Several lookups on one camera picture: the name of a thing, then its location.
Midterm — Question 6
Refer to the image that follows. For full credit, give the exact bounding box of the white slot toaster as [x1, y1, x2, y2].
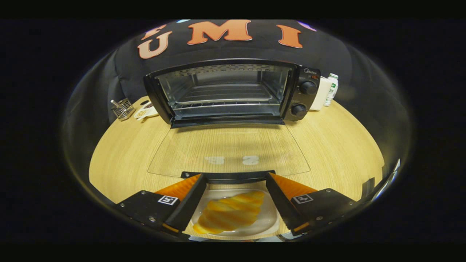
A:
[309, 76, 332, 111]

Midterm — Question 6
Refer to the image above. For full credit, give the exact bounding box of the black backdrop cloth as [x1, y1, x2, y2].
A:
[62, 20, 412, 171]

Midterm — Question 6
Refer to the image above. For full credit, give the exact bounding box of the golden croissant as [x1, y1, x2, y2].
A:
[193, 191, 265, 234]

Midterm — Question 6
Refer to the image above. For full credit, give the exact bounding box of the small wire rack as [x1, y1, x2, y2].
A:
[111, 98, 135, 121]

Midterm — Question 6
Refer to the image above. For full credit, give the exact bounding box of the white plastic bottle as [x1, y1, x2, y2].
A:
[323, 73, 339, 107]

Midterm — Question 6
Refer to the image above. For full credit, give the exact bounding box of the clear glass plate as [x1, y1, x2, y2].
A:
[189, 184, 280, 239]

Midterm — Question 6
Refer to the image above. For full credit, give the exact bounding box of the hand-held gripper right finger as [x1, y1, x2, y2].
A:
[265, 172, 360, 235]

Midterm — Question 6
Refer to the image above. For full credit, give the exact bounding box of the black toaster oven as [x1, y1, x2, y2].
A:
[144, 58, 321, 182]

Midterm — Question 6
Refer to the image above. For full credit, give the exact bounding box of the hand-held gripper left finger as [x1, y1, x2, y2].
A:
[116, 174, 208, 234]

